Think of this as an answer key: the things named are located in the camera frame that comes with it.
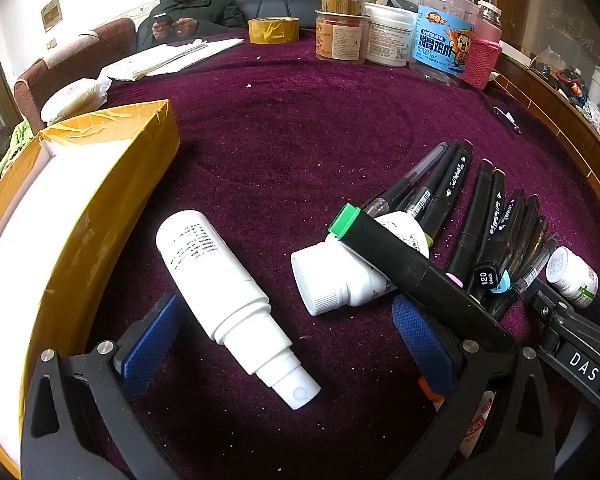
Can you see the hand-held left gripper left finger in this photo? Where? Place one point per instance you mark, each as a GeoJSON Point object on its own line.
{"type": "Point", "coordinates": [147, 342]}

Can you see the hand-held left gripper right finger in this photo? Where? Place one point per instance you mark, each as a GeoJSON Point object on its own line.
{"type": "Point", "coordinates": [425, 342]}

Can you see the small white green-label bottle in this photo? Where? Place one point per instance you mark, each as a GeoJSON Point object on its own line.
{"type": "Point", "coordinates": [572, 275]}

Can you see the green capped black marker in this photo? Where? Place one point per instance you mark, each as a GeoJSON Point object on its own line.
{"type": "Point", "coordinates": [410, 267]}

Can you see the white spray bottle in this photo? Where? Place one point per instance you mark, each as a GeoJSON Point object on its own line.
{"type": "Point", "coordinates": [215, 280]}

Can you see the large white pill bottle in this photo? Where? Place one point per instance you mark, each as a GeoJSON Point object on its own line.
{"type": "Point", "coordinates": [340, 275]}

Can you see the pile of black pens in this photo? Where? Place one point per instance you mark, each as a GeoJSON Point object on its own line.
{"type": "Point", "coordinates": [480, 220]}

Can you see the yellow taped box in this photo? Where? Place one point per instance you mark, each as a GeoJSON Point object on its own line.
{"type": "Point", "coordinates": [105, 175]}

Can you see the white red sachet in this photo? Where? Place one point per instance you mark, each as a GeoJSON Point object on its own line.
{"type": "Point", "coordinates": [477, 420]}

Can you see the wooden brick-pattern cabinet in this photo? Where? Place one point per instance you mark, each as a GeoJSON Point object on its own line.
{"type": "Point", "coordinates": [555, 115]}

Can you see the assorted clutter on cabinet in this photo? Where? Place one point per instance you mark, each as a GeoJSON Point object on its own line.
{"type": "Point", "coordinates": [575, 85]}

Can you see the green cloth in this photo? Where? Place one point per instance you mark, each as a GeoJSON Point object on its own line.
{"type": "Point", "coordinates": [10, 152]}

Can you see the purple velvet tablecloth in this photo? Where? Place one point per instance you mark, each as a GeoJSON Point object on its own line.
{"type": "Point", "coordinates": [305, 125]}

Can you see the white plastic bag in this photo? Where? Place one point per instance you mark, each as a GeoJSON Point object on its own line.
{"type": "Point", "coordinates": [75, 100]}

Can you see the bottle in pink knitted sleeve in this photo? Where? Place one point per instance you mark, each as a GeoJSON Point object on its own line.
{"type": "Point", "coordinates": [482, 55]}

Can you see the stack of white papers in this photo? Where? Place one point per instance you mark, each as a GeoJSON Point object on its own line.
{"type": "Point", "coordinates": [170, 57]}

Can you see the brown armchair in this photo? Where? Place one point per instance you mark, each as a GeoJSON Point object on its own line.
{"type": "Point", "coordinates": [65, 60]}

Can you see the clear jar with blue label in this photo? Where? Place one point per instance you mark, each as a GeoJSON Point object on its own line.
{"type": "Point", "coordinates": [442, 35]}

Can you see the white plastic tub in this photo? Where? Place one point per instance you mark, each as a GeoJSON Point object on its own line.
{"type": "Point", "coordinates": [389, 35]}

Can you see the yellow tape roll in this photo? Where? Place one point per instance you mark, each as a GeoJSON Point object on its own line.
{"type": "Point", "coordinates": [273, 31]}

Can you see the dark leather sofa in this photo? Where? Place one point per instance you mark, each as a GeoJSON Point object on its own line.
{"type": "Point", "coordinates": [280, 10]}

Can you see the wall socket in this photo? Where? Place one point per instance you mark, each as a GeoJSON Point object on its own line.
{"type": "Point", "coordinates": [51, 43]}

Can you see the small wall plaque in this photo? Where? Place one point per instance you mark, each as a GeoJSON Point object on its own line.
{"type": "Point", "coordinates": [51, 13]}

